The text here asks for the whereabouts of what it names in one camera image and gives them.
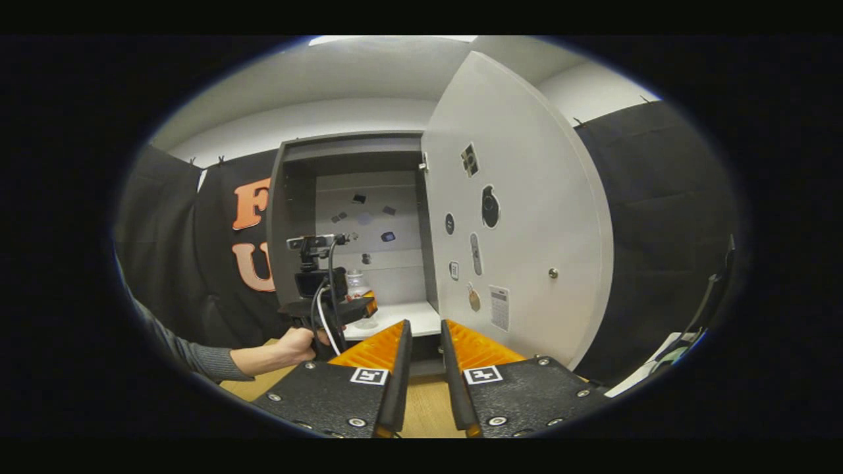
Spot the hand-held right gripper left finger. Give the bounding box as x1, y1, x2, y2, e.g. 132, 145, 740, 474
254, 319, 414, 438

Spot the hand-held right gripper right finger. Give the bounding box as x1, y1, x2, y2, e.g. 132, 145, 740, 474
440, 319, 610, 438

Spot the clear plastic bottle red label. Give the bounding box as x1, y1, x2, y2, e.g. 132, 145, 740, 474
346, 269, 379, 330

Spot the grey cabinet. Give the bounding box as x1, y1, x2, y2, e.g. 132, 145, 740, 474
265, 130, 449, 379

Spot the white cabinet door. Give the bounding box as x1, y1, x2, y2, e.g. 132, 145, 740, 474
420, 51, 614, 371

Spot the black backdrop cloth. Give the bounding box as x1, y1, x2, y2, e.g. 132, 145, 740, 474
112, 99, 742, 389

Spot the long ceiling light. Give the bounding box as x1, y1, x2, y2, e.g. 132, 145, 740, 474
308, 35, 478, 47

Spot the black cable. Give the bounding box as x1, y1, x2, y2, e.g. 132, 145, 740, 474
310, 236, 348, 356

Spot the white cable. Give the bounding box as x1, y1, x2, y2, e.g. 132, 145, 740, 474
315, 285, 344, 357

